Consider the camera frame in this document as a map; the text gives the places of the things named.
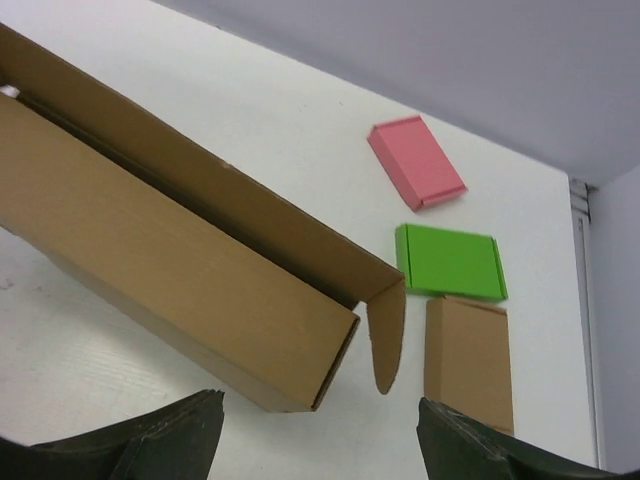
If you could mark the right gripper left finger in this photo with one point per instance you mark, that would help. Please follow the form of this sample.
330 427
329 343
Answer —
178 441

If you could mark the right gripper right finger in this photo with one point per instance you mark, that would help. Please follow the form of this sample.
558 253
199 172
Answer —
457 447

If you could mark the small brown cardboard box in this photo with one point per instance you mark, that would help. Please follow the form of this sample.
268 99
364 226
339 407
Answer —
467 360

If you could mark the large brown cardboard box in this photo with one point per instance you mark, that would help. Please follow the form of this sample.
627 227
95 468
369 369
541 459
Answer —
244 283

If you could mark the green paper box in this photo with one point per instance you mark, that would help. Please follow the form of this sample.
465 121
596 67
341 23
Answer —
439 262

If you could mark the pink paper box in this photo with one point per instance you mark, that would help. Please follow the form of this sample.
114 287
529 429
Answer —
415 163

